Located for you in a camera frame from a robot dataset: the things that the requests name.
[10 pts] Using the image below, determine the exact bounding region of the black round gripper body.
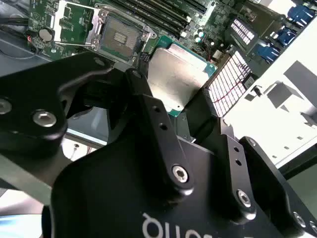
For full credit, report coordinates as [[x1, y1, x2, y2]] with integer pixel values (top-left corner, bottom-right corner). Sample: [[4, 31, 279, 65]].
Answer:
[[40, 137, 283, 238]]

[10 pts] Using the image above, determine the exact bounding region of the silver CPU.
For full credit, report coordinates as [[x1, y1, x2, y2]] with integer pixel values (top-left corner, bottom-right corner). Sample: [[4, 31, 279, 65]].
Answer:
[[147, 35, 219, 117]]

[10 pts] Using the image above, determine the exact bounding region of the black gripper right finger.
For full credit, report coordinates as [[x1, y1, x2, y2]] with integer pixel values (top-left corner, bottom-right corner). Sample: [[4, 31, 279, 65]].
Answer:
[[190, 86, 317, 235]]

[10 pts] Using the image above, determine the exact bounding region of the metal socket cover frame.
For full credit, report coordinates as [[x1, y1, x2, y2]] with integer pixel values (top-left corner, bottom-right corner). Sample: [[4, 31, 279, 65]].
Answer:
[[52, 1, 108, 50]]

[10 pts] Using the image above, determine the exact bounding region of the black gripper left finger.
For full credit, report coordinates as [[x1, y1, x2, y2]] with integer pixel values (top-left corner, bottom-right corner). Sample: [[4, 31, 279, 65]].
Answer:
[[0, 53, 197, 201]]

